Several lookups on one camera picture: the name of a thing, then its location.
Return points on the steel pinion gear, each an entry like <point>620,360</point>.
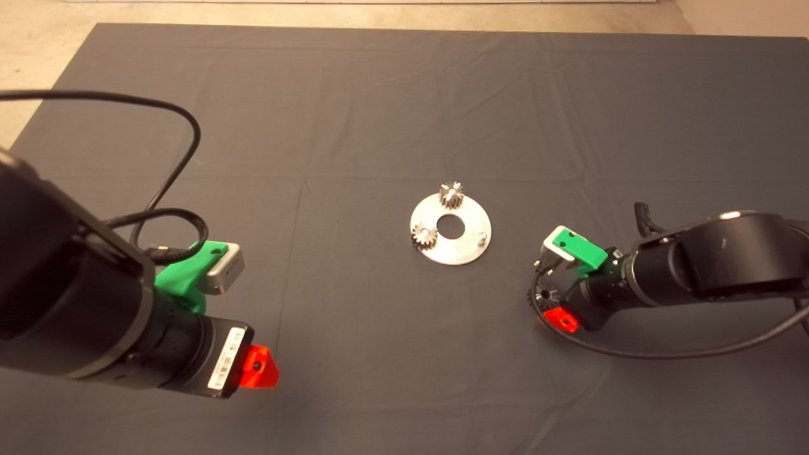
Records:
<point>425,238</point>
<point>451,196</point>

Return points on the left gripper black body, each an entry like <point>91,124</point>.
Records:
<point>205,351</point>

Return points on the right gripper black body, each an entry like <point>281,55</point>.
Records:
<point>600,297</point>

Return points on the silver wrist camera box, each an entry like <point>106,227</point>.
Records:
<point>229,270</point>
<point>548,243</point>

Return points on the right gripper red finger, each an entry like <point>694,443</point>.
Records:
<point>561,319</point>

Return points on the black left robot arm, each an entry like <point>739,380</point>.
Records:
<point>63,284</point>

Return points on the small steel gear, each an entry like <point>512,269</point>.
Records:
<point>541,295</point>

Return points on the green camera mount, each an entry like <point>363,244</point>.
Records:
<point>581,253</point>
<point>183,275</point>

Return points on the green left camera mount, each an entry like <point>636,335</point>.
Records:
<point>183,275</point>

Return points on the round metal plate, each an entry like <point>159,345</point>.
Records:
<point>468,249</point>

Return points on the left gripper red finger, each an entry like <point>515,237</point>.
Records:
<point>258,368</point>

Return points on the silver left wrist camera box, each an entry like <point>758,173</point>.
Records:
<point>229,270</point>

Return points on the green right camera mount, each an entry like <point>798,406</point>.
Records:
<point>581,253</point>

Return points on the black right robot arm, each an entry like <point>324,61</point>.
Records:
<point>727,259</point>

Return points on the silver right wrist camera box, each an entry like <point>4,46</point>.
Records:
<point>548,243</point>

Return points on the dark grey table cloth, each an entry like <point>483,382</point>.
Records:
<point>379,114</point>

